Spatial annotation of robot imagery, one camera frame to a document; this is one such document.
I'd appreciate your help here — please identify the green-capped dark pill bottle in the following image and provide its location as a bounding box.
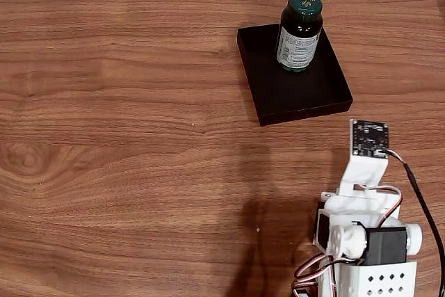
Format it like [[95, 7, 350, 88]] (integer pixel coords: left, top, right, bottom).
[[276, 0, 323, 74]]

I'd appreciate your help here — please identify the shallow black cardboard box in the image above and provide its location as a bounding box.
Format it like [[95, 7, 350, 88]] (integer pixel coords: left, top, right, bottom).
[[237, 23, 354, 127]]

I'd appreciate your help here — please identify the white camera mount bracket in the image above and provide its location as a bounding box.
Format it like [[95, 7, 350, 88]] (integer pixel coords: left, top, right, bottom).
[[336, 152, 390, 196]]

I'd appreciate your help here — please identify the red white black servo cable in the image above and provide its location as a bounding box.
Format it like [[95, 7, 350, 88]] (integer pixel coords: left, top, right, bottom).
[[361, 184, 404, 232], [291, 252, 339, 297]]

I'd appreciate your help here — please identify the black camera cable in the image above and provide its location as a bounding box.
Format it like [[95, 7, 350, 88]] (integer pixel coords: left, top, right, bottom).
[[377, 149, 445, 297]]

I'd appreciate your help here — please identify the black camera circuit board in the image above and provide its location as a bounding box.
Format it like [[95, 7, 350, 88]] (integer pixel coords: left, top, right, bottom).
[[350, 119, 390, 159]]

